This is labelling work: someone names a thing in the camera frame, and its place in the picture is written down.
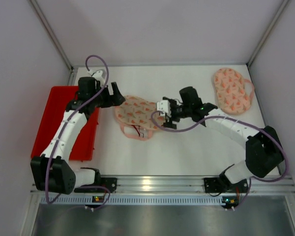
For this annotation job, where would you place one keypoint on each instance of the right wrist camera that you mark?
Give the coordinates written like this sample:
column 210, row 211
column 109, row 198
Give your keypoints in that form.
column 163, row 108

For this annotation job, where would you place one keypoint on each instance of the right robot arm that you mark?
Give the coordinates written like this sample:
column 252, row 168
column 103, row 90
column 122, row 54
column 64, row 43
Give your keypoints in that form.
column 263, row 151

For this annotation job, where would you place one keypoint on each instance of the red plastic bin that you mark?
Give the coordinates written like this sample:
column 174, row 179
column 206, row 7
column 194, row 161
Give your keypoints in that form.
column 58, row 99

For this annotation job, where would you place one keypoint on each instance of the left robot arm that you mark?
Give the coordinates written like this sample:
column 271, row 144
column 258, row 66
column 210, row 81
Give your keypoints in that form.
column 51, row 171

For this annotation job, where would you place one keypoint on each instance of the perforated cable duct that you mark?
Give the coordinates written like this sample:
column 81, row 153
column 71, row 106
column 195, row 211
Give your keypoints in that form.
column 145, row 200

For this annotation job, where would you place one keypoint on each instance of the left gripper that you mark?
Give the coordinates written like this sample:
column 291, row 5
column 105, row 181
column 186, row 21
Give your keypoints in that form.
column 109, row 97

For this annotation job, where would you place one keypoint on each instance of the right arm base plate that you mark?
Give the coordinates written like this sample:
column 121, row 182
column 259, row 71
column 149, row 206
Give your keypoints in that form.
column 214, row 185

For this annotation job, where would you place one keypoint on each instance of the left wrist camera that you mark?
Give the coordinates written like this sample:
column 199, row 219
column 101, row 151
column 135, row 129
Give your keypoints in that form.
column 99, row 75

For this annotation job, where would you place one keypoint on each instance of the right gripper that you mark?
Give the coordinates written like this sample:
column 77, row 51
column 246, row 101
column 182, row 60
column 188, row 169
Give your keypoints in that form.
column 171, row 113

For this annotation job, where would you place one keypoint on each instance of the right aluminium frame post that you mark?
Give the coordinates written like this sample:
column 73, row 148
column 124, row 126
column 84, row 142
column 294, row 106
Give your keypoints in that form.
column 268, row 31

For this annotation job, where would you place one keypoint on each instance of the aluminium front rail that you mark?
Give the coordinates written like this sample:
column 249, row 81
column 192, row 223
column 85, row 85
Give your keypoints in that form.
column 130, row 184

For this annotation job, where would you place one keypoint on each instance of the left aluminium frame post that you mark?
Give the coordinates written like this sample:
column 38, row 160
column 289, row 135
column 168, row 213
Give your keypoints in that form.
column 50, row 33

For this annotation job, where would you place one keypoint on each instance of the aluminium frame post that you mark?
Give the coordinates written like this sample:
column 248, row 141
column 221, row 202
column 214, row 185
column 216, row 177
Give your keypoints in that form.
column 268, row 31
column 50, row 33

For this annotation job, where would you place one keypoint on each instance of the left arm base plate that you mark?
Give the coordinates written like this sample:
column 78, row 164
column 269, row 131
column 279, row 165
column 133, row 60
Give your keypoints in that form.
column 108, row 182

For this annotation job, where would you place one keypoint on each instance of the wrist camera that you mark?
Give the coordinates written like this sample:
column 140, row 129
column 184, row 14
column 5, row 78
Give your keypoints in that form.
column 99, row 75
column 163, row 108

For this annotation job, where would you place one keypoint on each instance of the dark red bra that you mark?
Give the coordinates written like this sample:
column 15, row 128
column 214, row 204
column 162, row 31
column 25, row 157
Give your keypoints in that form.
column 138, row 130

